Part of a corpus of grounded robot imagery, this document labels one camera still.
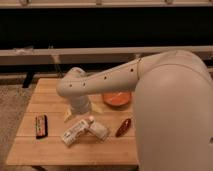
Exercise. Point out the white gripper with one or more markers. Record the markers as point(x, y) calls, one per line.
point(79, 104)

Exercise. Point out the white plastic bottle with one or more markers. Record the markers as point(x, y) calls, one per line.
point(75, 131)

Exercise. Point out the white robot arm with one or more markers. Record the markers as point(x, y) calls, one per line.
point(172, 107)

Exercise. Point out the orange ceramic bowl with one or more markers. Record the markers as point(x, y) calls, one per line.
point(116, 99)

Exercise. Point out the white crumpled packet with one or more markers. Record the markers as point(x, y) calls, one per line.
point(99, 130)

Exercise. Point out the dark red snack packet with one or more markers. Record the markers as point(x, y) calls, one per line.
point(123, 129)

